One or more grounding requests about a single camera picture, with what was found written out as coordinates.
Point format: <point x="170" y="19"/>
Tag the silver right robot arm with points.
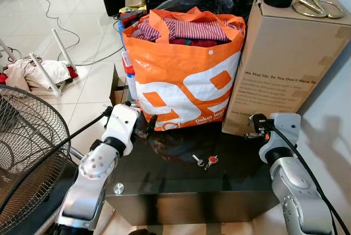
<point x="299" y="191"/>

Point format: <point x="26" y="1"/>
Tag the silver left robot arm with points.
<point x="90" y="183"/>

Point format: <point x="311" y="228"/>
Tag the keys with red tag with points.
<point x="209" y="160"/>

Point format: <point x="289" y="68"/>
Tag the orange white shopping bag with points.
<point x="184" y="81"/>

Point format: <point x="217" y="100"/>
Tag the black glass table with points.
<point x="181" y="183"/>

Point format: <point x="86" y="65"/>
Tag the blue white plastic bottle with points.
<point x="127" y="65"/>

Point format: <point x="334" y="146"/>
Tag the tall brown cardboard box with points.
<point x="285" y="65"/>

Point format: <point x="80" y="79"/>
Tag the red white striped cloth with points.
<point x="194" y="28"/>

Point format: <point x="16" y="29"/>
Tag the beige clothes pile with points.
<point x="38" y="70"/>

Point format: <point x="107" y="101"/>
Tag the gold metal shears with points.
<point x="307" y="6"/>

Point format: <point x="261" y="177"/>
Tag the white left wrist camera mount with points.
<point x="122" y="125"/>

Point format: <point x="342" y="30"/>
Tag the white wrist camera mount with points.
<point x="122" y="125"/>
<point x="285" y="131"/>

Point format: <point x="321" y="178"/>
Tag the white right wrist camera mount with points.
<point x="285" y="131"/>

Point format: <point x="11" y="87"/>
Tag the white folded rack frame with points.
<point x="55" y="76"/>

